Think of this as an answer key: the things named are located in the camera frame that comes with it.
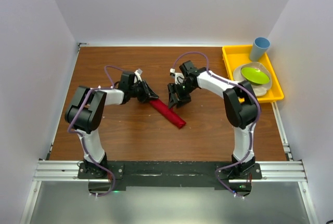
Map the yellow plastic tray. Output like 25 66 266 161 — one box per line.
221 44 285 104

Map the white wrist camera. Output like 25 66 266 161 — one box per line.
170 68 185 84
134 69 143 83

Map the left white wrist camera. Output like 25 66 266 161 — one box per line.
134 69 143 83

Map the white plate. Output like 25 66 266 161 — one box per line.
233 62 272 97

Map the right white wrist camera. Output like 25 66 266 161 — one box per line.
170 68 185 84

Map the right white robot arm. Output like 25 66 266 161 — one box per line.
168 61 261 179

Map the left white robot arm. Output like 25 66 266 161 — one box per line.
65 69 159 178

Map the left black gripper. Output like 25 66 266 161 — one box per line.
129 80 158 102

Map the green bowl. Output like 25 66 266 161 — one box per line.
240 67 270 85

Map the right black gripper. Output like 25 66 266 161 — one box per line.
167 81 196 110

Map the aluminium frame rail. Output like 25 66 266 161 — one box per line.
33 161 308 182

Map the blue plastic cup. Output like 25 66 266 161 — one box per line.
249 37 271 62

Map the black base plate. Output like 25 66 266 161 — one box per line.
77 160 262 192

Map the red cloth napkin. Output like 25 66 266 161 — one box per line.
149 99 186 129

